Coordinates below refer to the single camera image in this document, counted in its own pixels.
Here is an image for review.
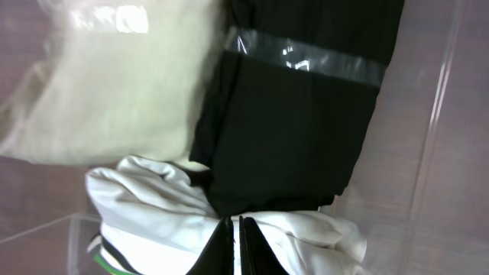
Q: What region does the white printed t-shirt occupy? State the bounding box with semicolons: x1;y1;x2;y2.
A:
86;157;367;274

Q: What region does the clear plastic storage bin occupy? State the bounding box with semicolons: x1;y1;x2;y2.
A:
1;0;488;274

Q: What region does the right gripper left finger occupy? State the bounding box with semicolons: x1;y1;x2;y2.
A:
187;218;234;275

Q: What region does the black garment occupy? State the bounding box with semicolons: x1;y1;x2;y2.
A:
190;0;404;216

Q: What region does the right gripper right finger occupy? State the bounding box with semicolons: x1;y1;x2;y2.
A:
239;216;288;275

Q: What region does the cream cloth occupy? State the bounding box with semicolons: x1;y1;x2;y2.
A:
1;0;225;169

